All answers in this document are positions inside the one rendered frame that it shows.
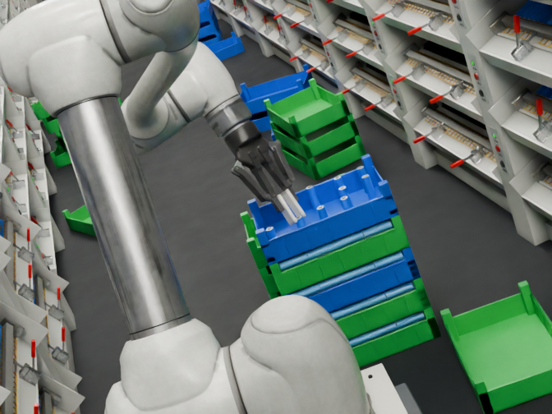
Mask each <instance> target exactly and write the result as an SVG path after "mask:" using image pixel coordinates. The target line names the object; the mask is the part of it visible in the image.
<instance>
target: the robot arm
mask: <svg viewBox="0 0 552 414"><path fill-rule="evenodd" d="M199 31H200V11H199V7H198V4H197V1H196V0H47V1H44V2H41V3H39V4H37V5H35V6H32V7H31V8H29V9H27V10H25V11H23V12H22V13H21V14H19V15H18V16H16V17H15V18H13V19H12V20H11V21H9V22H8V23H7V24H6V25H5V26H4V27H3V28H2V29H1V30H0V76H1V77H2V80H3V81H4V83H5V84H6V85H7V86H8V87H9V88H10V89H11V90H12V91H13V92H15V93H16V94H19V95H21V96H24V97H26V98H32V97H36V99H37V100H38V101H39V102H40V103H41V104H42V106H43V108H44V110H45V111H47V112H48V113H49V114H50V115H51V116H52V117H57V119H58V124H59V126H60V129H61V132H62V136H63V139H64V141H65V144H66V147H67V151H68V153H69V157H70V160H71V164H72V167H73V169H74V172H75V175H76V179H77V181H78V184H79V187H80V191H81V194H82V196H83V199H84V202H85V206H86V208H87V209H88V211H89V214H90V218H91V221H92V224H93V226H94V230H95V233H96V236H97V238H98V241H99V245H100V248H101V251H102V254H103V258H104V261H105V264H106V266H107V269H108V273H109V276H110V278H111V281H112V284H113V288H114V291H115V293H116V296H117V300H118V303H119V306H120V308H121V311H122V315H123V318H124V320H125V323H126V327H127V330H128V333H129V335H130V338H131V340H130V341H128V342H126V343H125V346H124V348H123V349H122V354H121V356H120V365H121V378H122V381H120V382H117V383H115V384H114V385H113V386H112V388H111V389H110V391H109V393H108V396H107V399H106V407H105V411H104V414H375V411H374V409H373V408H372V401H371V399H370V395H369V394H368V393H367V392H366V388H365V385H364V381H363V378H362V375H361V370H360V367H359V365H358V363H357V359H356V357H355V355H354V352H353V350H352V347H351V345H350V343H349V342H348V340H347V337H346V336H345V334H344V332H343V331H342V330H341V328H340V327H339V325H338V324H337V322H336V321H335V320H334V318H333V317H332V316H331V315H330V314H329V313H328V311H327V310H326V309H324V308H323V307H322V306H321V305H320V304H318V303H317V302H315V301H312V300H311V299H308V298H306V297H303V296H298V295H289V296H283V297H277V298H274V299H272V300H270V301H267V302H266V303H265V304H264V305H262V306H261V307H260V308H258V309H257V310H255V311H254V312H253V313H252V314H251V316H250V317H249V318H248V320H247V321H246V323H245V324H244V326H243V328H242V330H241V337H240V338H239V339H238V340H237V341H236V342H234V343H233V344H232V345H230V346H227V347H222V348H221V347H220V345H219V342H218V340H217V339H216V337H215V336H214V334H213V333H212V331H211V329H210V327H209V326H207V325H206V324H204V323H202V322H200V321H199V320H197V319H192V318H191V316H190V313H189V310H188V308H187V305H186V301H185V298H184V296H183V293H182V289H181V286H180V283H179V281H178V278H177V274H176V271H175V269H174V266H173V262H172V259H171V256H170V254H169V251H168V247H167V244H166V241H165V239H164V236H163V232H162V229H161V227H160V224H159V220H158V217H157V214H156V212H155V209H154V205H153V202H152V200H151V197H150V193H149V190H148V187H147V185H146V182H145V178H144V175H143V172H142V170H141V167H140V163H139V160H138V158H137V155H140V154H144V153H146V152H148V151H150V150H152V149H153V148H155V147H157V146H158V145H161V144H162V143H163V142H164V141H166V140H168V139H169V138H171V137H172V136H174V135H175V134H177V133H178V132H179V131H180V130H181V129H182V128H183V127H184V126H185V125H187V124H188V123H189V122H192V121H193V120H195V119H197V118H198V117H202V116H204V117H205V119H206V121H207V122H208V123H209V124H210V126H211V127H212V129H213V130H214V132H215V134H216V135H217V137H218V138H221V137H223V136H225V138H224V141H225V143H226V144H227V146H228V148H229V149H230V150H231V151H232V152H233V154H234V156H235V160H236V163H235V165H234V168H232V169H231V173H232V174H233V175H235V176H237V177H239V178H240V179H241V180H242V181H243V183H244V184H245V185H246V186H247V187H248V188H249V189H250V190H251V192H252V193H253V194H254V195H255V196H256V197H257V198H258V199H259V201H260V202H264V201H268V202H271V203H272V205H273V206H274V208H275V209H276V211H277V212H278V213H281V212H282V214H283V216H284V218H285V219H286V220H287V222H288V223H289V225H291V226H292V225H293V224H294V223H296V222H297V219H296V218H295V216H294V215H293V213H294V214H295V215H296V216H302V217H303V218H304V217H305V216H306V214H305V213H304V211H303V210H302V208H301V206H300V205H299V204H298V203H297V201H299V199H298V197H297V195H296V194H295V192H294V191H293V189H292V184H293V183H294V182H295V177H294V176H293V174H292V171H291V169H290V167H289V165H288V162H287V160H286V159H285V157H284V155H283V152H282V149H281V142H280V141H279V140H276V141H267V140H266V139H265V138H264V137H263V136H262V135H261V134H260V131H259V129H258V128H257V126H256V125H255V123H254V122H253V121H249V119H250V118H251V117H252V113H251V111H250V110H249V108H248V107H247V106H246V104H245V103H244V101H243V100H242V97H241V96H240V95H239V94H238V92H237V89H236V86H235V84H234V81H233V79H232V77H231V75H230V74H229V72H228V70H227V69H226V67H225V66H224V65H223V64H222V63H221V61H220V60H219V59H218V58H217V57H216V56H215V55H214V53H213V52H212V51H211V50H210V49H209V48H208V47H207V46H205V45H204V44H203V43H201V42H198V38H199ZM154 53H156V54H155V56H154V58H153V60H152V61H151V63H150V64H149V65H148V67H147V69H146V70H145V72H144V74H143V75H142V77H141V78H140V80H139V81H138V83H137V84H136V87H135V88H134V90H133V91H132V92H131V94H130V96H128V97H127V98H126V99H125V101H124V102H123V104H122V106H120V103H119V101H118V98H119V97H120V93H121V90H122V70H121V66H123V65H125V64H127V63H129V62H134V61H136V60H138V59H141V58H144V57H147V56H149V55H152V54H154ZM269 149H270V151H271V152H272V153H273V156H274V159H275V161H276V163H277V165H278V167H279V169H280V171H279V169H278V168H277V167H276V165H275V164H274V162H273V160H272V159H271V157H270V156H269ZM242 165H243V166H245V167H248V168H249V169H250V170H251V173H252V174H254V176H255V178H256V180H257V182H258V183H259V184H258V183H257V182H256V181H255V180H254V179H253V178H252V176H251V175H250V174H249V173H248V172H247V171H246V170H244V167H243V166H242ZM261 165H262V166H261ZM262 167H263V168H265V169H266V170H267V171H268V173H269V174H270V176H271V177H272V178H273V179H274V180H275V181H276V183H277V184H278V186H279V187H280V188H281V189H282V191H283V192H282V193H281V195H280V194H279V195H276V193H275V191H274V189H273V187H272V186H271V184H270V182H269V180H268V178H267V177H266V176H265V173H264V171H263V170H262ZM285 201H286V202H287V204H286V202H285ZM288 205H289V207H290V208H291V209H289V207H288ZM291 210H292V211H291ZM292 212H293V213H292Z"/></svg>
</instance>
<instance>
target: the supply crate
mask: <svg viewBox="0 0 552 414"><path fill-rule="evenodd" d="M361 160H362V162H363V165H364V167H365V170H366V173H367V174H368V175H370V179H371V182H372V184H373V187H374V189H375V194H376V196H377V198H374V199H373V200H369V197H368V195H367V194H366V193H365V191H364V188H363V185H362V184H361V179H360V177H359V175H358V172H357V170H356V169H355V170H352V171H351V172H346V173H344V174H342V175H340V176H341V178H342V180H343V184H344V186H345V187H346V188H347V191H348V194H349V195H350V198H351V201H352V204H353V207H351V208H350V209H346V210H343V206H342V204H341V201H340V195H339V193H338V189H337V187H336V185H335V182H334V178H332V179H329V180H327V181H325V182H321V183H319V184H317V185H314V186H313V187H314V188H315V192H316V195H317V197H318V199H319V202H320V205H324V207H325V209H326V211H327V214H328V217H327V218H323V219H320V216H319V214H318V213H315V211H314V209H313V206H312V204H311V200H310V198H309V196H308V194H307V191H306V189H304V190H302V191H299V192H296V193H295V194H296V195H297V197H298V199H299V201H297V203H298V204H299V205H300V206H301V208H302V210H303V211H304V213H305V214H306V216H305V217H304V218H303V219H304V221H305V224H306V226H304V227H301V228H298V227H297V224H296V223H294V224H293V225H292V226H291V225H289V223H288V221H287V220H286V219H285V218H284V216H283V214H282V212H281V213H278V212H277V211H276V209H275V208H274V206H273V205H272V203H268V204H266V205H262V206H261V207H259V206H258V204H257V202H256V199H252V200H248V201H247V203H248V205H249V208H250V210H251V213H252V217H253V219H254V223H255V229H256V231H255V234H256V236H257V238H258V241H259V243H260V246H261V248H262V251H263V252H264V256H265V258H266V260H267V262H268V265H272V264H275V263H278V262H279V261H282V260H285V259H287V258H290V257H292V256H295V255H298V254H301V253H302V252H305V251H308V250H310V249H313V248H316V247H317V246H321V245H324V244H325V243H328V242H331V241H334V240H336V239H339V238H340V237H344V236H346V235H349V234H351V233H354V232H357V231H359V230H362V229H364V228H368V227H369V226H372V225H374V224H377V223H380V222H383V221H384V220H387V219H391V218H392V217H395V216H397V215H399V213H398V209H397V206H396V204H395V201H394V198H393V195H392V192H391V190H390V187H389V184H388V182H387V181H386V180H383V179H382V177H381V176H380V175H379V173H378V172H377V170H376V169H375V167H374V164H373V162H372V160H371V157H370V155H369V154H366V155H363V156H361ZM269 227H274V230H275V232H276V234H277V236H276V237H275V238H272V239H269V237H268V235H267V232H266V231H265V230H266V228H269Z"/></svg>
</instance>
